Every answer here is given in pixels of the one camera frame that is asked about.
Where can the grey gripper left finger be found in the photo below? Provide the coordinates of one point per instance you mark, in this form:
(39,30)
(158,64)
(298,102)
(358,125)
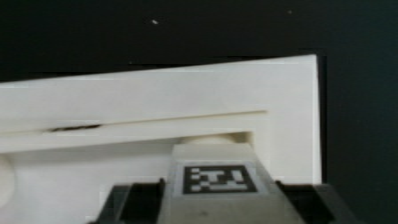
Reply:
(135,204)

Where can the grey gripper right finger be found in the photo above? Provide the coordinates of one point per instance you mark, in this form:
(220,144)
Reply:
(319,203)

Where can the white leg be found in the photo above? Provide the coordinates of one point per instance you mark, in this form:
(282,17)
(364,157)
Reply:
(222,191)

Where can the white square table top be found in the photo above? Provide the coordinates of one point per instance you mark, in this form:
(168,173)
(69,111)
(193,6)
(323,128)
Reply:
(92,126)

